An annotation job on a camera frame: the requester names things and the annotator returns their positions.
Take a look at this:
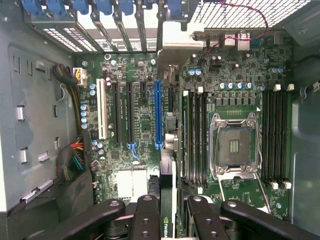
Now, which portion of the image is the silver chipset heatsink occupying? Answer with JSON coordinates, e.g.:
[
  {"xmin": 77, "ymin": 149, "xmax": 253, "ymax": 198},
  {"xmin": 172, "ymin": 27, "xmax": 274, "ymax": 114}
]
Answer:
[{"xmin": 115, "ymin": 167, "xmax": 149, "ymax": 201}]

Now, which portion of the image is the blue SATA connector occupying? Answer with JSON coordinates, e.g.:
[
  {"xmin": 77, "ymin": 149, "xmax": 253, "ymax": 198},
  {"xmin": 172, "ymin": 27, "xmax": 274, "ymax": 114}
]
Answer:
[{"xmin": 126, "ymin": 141, "xmax": 141, "ymax": 161}]

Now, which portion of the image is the black plastic inner cover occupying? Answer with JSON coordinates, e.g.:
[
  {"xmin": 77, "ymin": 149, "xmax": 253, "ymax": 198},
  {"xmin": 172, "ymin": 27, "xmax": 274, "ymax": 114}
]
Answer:
[{"xmin": 0, "ymin": 169, "xmax": 96, "ymax": 240}]

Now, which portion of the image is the metal CPU socket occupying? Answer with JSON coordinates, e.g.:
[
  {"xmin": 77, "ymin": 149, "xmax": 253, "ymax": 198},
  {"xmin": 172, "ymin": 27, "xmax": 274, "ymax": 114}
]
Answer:
[{"xmin": 209, "ymin": 112, "xmax": 263, "ymax": 180}]

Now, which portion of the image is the black RAM slot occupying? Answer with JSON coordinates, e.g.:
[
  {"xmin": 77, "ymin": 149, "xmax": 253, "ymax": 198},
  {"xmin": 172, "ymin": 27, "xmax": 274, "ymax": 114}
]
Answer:
[
  {"xmin": 275, "ymin": 84, "xmax": 282, "ymax": 185},
  {"xmin": 188, "ymin": 91, "xmax": 195, "ymax": 188},
  {"xmin": 196, "ymin": 86, "xmax": 203, "ymax": 195},
  {"xmin": 202, "ymin": 91, "xmax": 209, "ymax": 188},
  {"xmin": 282, "ymin": 84, "xmax": 292, "ymax": 190},
  {"xmin": 262, "ymin": 88, "xmax": 269, "ymax": 185},
  {"xmin": 269, "ymin": 84, "xmax": 276, "ymax": 190}
]

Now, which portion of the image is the silver socket locking lever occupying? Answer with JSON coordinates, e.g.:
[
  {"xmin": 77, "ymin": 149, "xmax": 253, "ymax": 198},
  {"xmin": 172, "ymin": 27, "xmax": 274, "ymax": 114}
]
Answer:
[{"xmin": 254, "ymin": 113, "xmax": 264, "ymax": 173}]

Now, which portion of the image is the green motherboard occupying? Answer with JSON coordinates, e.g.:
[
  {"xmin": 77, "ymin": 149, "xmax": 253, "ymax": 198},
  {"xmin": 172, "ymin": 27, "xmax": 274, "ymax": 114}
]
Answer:
[{"xmin": 76, "ymin": 32, "xmax": 295, "ymax": 222}]

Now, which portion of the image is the blue expansion slot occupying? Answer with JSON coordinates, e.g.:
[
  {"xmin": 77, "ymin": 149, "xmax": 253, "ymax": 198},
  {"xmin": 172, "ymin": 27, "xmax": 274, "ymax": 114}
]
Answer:
[{"xmin": 153, "ymin": 79, "xmax": 165, "ymax": 151}]

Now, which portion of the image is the white expansion slot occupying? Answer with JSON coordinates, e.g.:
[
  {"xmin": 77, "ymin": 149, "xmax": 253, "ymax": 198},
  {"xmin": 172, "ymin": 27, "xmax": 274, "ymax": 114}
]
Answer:
[{"xmin": 96, "ymin": 78, "xmax": 109, "ymax": 141}]

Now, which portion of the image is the grey open PC case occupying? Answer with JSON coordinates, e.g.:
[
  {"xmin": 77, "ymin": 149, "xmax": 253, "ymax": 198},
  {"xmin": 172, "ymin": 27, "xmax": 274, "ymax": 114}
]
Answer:
[{"xmin": 0, "ymin": 0, "xmax": 320, "ymax": 240}]

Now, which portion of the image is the short black expansion slot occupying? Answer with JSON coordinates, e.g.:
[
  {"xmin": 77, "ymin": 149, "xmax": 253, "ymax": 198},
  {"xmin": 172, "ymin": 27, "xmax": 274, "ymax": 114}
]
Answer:
[{"xmin": 139, "ymin": 81, "xmax": 149, "ymax": 100}]

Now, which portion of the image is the white power connector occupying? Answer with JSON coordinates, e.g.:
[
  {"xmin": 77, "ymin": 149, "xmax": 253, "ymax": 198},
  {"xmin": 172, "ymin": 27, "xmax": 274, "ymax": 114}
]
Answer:
[{"xmin": 72, "ymin": 66, "xmax": 88, "ymax": 86}]

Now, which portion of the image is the grey power supply unit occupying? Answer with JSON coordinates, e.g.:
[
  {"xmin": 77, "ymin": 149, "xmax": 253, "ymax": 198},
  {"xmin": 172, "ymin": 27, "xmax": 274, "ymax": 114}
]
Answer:
[{"xmin": 0, "ymin": 24, "xmax": 87, "ymax": 218}]

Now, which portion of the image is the blue slot retainer clip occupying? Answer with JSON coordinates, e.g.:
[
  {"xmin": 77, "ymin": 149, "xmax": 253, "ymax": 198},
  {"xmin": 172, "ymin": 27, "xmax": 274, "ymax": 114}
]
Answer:
[
  {"xmin": 167, "ymin": 0, "xmax": 189, "ymax": 20},
  {"xmin": 71, "ymin": 0, "xmax": 90, "ymax": 15},
  {"xmin": 45, "ymin": 0, "xmax": 66, "ymax": 16},
  {"xmin": 21, "ymin": 0, "xmax": 44, "ymax": 16},
  {"xmin": 96, "ymin": 0, "xmax": 115, "ymax": 19},
  {"xmin": 118, "ymin": 0, "xmax": 140, "ymax": 18}
]

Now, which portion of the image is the coloured power wire bundle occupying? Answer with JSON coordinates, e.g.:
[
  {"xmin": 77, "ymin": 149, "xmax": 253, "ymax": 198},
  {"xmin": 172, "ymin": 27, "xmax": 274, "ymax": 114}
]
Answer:
[{"xmin": 56, "ymin": 139, "xmax": 86, "ymax": 185}]

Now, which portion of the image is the black braided power cable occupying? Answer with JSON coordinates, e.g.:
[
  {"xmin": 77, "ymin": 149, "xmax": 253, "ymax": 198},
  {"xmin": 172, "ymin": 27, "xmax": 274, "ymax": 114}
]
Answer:
[{"xmin": 51, "ymin": 63, "xmax": 87, "ymax": 137}]

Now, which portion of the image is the red and black twisted wire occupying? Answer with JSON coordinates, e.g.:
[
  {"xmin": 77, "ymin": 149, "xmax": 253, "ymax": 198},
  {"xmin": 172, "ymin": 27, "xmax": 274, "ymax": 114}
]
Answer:
[{"xmin": 206, "ymin": 0, "xmax": 269, "ymax": 54}]

